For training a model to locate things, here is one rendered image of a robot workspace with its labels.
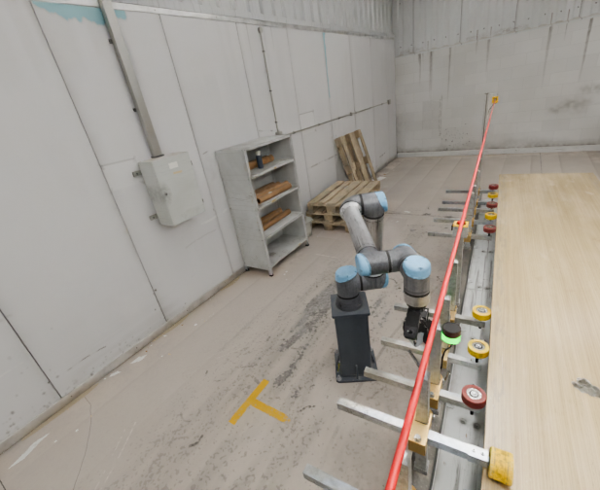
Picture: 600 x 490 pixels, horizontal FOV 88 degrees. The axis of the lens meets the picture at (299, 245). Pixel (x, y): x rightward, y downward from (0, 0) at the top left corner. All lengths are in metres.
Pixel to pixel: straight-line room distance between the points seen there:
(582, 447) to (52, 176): 3.18
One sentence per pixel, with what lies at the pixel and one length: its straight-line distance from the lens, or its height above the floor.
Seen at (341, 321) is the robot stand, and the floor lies 0.54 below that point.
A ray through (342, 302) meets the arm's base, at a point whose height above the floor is 0.66.
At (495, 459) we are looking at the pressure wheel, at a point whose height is 0.98.
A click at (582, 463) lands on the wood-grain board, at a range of 1.35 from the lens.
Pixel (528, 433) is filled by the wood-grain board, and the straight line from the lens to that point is 1.35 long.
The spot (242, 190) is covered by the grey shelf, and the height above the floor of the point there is 1.11.
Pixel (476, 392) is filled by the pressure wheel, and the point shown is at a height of 0.90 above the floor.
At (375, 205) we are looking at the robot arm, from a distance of 1.72.
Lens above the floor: 1.96
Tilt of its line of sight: 25 degrees down
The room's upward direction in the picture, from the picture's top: 10 degrees counter-clockwise
